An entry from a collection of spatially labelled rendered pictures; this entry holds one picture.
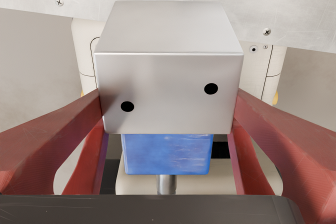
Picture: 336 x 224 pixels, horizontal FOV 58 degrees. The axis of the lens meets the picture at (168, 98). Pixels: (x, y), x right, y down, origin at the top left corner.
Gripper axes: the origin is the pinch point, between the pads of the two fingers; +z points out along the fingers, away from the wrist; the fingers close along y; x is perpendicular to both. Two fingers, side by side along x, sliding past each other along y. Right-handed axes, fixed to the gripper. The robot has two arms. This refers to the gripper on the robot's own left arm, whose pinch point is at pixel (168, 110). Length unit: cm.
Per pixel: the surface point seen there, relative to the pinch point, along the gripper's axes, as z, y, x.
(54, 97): 94, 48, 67
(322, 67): 94, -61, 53
